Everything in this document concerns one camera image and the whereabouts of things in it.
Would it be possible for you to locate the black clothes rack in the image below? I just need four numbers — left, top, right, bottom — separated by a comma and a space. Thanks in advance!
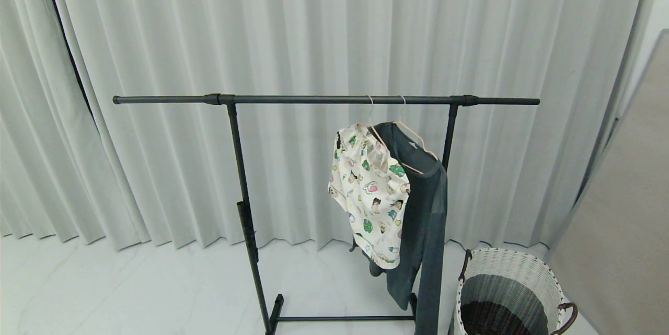
112, 94, 541, 335

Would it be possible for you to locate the pink clothes hanger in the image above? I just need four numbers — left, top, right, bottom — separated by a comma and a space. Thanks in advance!
365, 95, 390, 151
392, 95, 440, 175

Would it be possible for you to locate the white laundry basket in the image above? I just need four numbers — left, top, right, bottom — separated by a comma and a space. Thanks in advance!
452, 248, 580, 335

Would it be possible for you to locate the cream printed garment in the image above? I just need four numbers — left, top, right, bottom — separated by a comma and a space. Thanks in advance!
328, 123, 411, 271

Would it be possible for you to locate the white curtain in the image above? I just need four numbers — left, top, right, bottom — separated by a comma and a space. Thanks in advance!
44, 0, 662, 252
0, 0, 145, 251

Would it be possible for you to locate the dark grey long-sleeved shirt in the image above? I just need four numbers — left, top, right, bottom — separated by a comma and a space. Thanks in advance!
349, 121, 449, 335

